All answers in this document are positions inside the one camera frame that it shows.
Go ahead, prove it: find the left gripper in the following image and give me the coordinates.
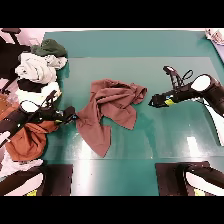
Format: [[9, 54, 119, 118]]
[[59, 106, 80, 126]]

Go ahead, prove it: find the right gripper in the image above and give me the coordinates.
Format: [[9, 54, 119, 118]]
[[148, 93, 176, 109]]

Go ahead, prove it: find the brown shirt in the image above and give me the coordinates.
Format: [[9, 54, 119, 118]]
[[75, 78, 148, 158]]

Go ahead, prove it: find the white garment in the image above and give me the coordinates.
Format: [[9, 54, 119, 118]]
[[15, 81, 63, 108]]

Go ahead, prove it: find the orange garment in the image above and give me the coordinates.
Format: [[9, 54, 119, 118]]
[[4, 120, 60, 162]]

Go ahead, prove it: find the black garment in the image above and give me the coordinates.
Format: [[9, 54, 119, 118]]
[[16, 78, 49, 94]]

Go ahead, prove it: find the cream garment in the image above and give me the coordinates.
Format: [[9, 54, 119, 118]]
[[14, 52, 68, 85]]

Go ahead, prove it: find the dark green garment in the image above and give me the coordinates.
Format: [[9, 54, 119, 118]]
[[31, 38, 68, 58]]

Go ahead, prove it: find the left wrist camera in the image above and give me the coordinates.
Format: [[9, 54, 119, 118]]
[[42, 89, 58, 110]]

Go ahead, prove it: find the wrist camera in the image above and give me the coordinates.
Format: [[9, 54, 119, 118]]
[[42, 89, 58, 110], [162, 65, 186, 92]]

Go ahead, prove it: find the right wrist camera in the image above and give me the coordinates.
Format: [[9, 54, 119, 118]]
[[162, 65, 186, 92]]

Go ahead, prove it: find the black cable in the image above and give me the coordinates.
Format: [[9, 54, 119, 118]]
[[181, 69, 195, 82]]

